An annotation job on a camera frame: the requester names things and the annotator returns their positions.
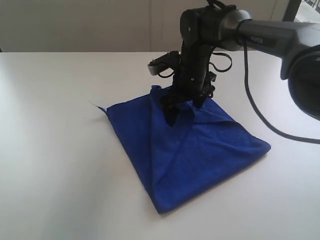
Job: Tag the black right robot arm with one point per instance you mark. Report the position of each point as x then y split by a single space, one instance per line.
204 29

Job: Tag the blue towel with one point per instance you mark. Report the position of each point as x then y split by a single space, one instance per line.
177 163

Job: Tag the dark window frame post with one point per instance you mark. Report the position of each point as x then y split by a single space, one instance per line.
291 10

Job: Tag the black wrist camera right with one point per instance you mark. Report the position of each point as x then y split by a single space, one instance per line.
170 60

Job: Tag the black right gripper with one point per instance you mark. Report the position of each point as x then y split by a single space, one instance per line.
191 81

